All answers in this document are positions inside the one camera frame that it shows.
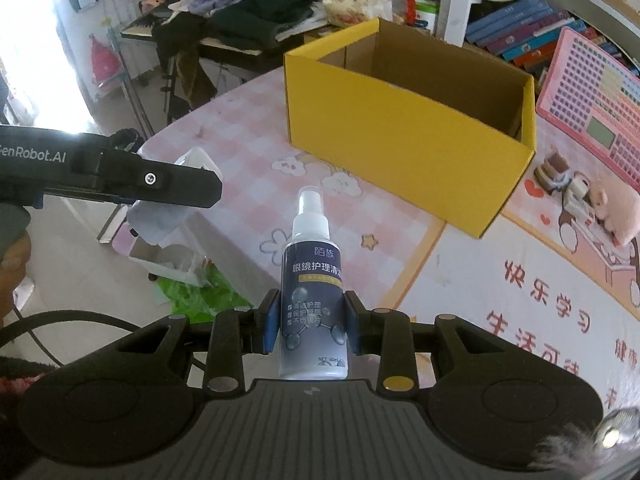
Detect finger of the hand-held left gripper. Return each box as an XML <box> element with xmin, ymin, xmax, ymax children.
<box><xmin>95</xmin><ymin>130</ymin><xmax>224</xmax><ymax>209</ymax></box>

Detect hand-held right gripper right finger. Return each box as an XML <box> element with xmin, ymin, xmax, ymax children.
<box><xmin>342</xmin><ymin>290</ymin><xmax>522</xmax><ymax>395</ymax></box>

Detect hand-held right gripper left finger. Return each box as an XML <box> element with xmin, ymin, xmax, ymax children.
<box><xmin>102</xmin><ymin>287</ymin><xmax>281</xmax><ymax>394</ymax></box>

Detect dark label spray bottle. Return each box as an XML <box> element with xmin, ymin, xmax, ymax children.
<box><xmin>279</xmin><ymin>185</ymin><xmax>350</xmax><ymax>381</ymax></box>

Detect yellow cardboard box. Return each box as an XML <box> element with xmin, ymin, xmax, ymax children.
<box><xmin>283</xmin><ymin>16</ymin><xmax>538</xmax><ymax>240</ymax></box>

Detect pink plush pig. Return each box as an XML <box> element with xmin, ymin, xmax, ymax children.
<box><xmin>590</xmin><ymin>175</ymin><xmax>640</xmax><ymax>247</ymax></box>

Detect person's left hand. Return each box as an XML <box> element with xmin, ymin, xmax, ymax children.
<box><xmin>0</xmin><ymin>235</ymin><xmax>32</xmax><ymax>323</ymax></box>

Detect white waste bin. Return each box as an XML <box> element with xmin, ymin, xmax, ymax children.
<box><xmin>97</xmin><ymin>147</ymin><xmax>221</xmax><ymax>288</ymax></box>

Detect pink checked printed tablecloth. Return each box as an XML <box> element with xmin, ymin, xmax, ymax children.
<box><xmin>112</xmin><ymin>67</ymin><xmax>640</xmax><ymax>461</ymax></box>

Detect green plastic bag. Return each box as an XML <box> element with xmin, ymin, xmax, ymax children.
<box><xmin>157</xmin><ymin>265</ymin><xmax>251</xmax><ymax>318</ymax></box>

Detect red plastic bag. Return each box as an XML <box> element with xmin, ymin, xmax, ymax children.
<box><xmin>90</xmin><ymin>35</ymin><xmax>123</xmax><ymax>91</ymax></box>

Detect black electronic keyboard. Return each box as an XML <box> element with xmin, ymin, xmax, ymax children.
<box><xmin>120</xmin><ymin>10</ymin><xmax>306</xmax><ymax>73</ymax></box>

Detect pile of clothes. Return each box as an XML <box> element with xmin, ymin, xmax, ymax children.
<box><xmin>152</xmin><ymin>0</ymin><xmax>331</xmax><ymax>111</ymax></box>

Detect pink fuzzy clothing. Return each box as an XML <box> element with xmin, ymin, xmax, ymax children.
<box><xmin>0</xmin><ymin>357</ymin><xmax>56</xmax><ymax>401</ymax></box>

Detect floral tissue pack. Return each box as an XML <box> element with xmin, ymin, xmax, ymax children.
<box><xmin>322</xmin><ymin>0</ymin><xmax>393</xmax><ymax>28</ymax></box>

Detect grey furry item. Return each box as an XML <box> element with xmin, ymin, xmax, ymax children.
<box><xmin>532</xmin><ymin>407</ymin><xmax>640</xmax><ymax>480</ymax></box>

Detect small white toy figure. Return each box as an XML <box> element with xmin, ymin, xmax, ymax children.
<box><xmin>565</xmin><ymin>172</ymin><xmax>593</xmax><ymax>211</ymax></box>

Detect white bookshelf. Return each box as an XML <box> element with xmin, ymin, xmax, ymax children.
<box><xmin>435</xmin><ymin>0</ymin><xmax>640</xmax><ymax>96</ymax></box>

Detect row of colourful books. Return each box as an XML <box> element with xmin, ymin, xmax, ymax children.
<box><xmin>465</xmin><ymin>0</ymin><xmax>608</xmax><ymax>76</ymax></box>

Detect black cable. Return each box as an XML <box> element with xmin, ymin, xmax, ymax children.
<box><xmin>0</xmin><ymin>305</ymin><xmax>146</xmax><ymax>356</ymax></box>

